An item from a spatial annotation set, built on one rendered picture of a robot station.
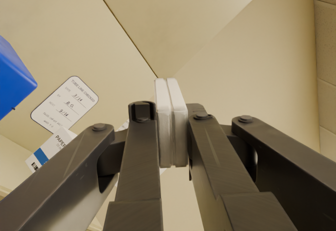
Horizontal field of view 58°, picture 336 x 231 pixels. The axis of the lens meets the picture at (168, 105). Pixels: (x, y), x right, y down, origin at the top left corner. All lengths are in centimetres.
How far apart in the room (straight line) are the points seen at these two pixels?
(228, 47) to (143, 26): 87
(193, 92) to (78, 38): 89
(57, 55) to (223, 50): 94
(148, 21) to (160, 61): 7
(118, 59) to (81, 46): 6
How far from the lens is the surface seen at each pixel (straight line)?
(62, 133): 39
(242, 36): 132
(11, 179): 34
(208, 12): 50
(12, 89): 27
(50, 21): 37
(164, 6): 44
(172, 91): 17
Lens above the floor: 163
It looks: 7 degrees up
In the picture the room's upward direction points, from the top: 46 degrees clockwise
